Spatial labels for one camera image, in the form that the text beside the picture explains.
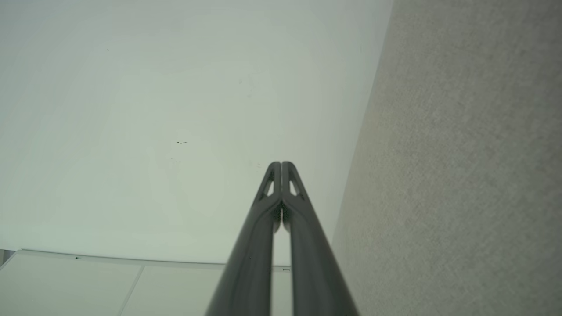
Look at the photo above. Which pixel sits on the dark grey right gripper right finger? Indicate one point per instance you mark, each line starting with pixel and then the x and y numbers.
pixel 311 254

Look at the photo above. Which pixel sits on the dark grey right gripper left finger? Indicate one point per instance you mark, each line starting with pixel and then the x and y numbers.
pixel 254 245

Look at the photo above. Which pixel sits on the grey fabric sofa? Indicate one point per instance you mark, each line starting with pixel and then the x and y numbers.
pixel 461 175

